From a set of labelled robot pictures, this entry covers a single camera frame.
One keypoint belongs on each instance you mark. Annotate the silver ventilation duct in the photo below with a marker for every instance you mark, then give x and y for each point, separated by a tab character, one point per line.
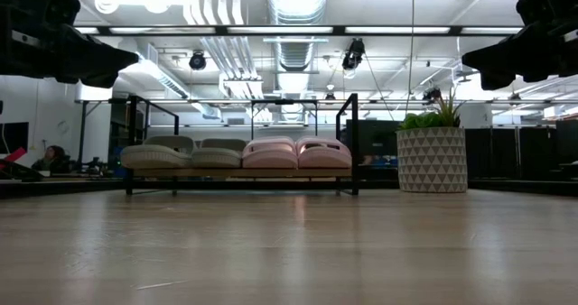
295	2

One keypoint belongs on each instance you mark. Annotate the black overhead camera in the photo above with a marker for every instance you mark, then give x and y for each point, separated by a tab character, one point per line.
353	54

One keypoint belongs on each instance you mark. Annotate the black ceiling spotlight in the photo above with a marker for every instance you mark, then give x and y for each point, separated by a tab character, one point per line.
198	61

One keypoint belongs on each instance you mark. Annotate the black metal wood shoe shelf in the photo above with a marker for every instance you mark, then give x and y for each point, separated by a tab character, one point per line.
253	172

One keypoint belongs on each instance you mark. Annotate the white ceiling pipes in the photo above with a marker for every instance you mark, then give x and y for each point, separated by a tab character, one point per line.
230	57

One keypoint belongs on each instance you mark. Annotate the grey rubber slide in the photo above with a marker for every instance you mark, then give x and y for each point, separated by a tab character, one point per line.
153	157
217	157

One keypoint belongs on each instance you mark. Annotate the green plant in patterned pot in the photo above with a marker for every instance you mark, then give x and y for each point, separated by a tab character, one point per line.
431	160

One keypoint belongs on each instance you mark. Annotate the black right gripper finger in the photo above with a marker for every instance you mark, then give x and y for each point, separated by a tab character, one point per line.
510	57
501	80

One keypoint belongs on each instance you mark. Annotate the person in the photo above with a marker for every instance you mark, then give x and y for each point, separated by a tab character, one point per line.
53	158

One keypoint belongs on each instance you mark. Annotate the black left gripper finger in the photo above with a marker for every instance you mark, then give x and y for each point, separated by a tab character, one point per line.
95	57
90	80

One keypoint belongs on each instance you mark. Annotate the black wall monitor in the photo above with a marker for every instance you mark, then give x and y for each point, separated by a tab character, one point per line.
13	138

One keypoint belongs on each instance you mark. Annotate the pink rubber slide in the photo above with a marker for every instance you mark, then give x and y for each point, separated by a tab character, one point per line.
323	157
271	157

